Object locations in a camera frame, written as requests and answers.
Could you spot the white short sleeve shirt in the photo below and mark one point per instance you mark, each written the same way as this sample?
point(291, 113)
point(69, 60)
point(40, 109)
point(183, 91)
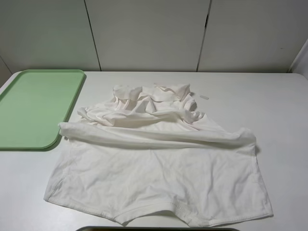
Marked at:
point(149, 150)

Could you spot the green plastic tray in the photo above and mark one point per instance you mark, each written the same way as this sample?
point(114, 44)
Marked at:
point(33, 105)

